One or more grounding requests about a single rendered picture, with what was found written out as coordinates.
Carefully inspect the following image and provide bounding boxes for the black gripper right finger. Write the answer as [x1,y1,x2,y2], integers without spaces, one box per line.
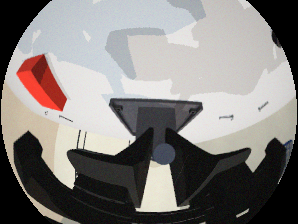
[165,128,251,207]

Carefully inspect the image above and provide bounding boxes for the red rectangular block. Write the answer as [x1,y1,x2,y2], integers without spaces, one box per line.
[16,54,67,111]

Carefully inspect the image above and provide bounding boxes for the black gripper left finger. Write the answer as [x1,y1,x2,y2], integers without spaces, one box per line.
[66,127,154,208]

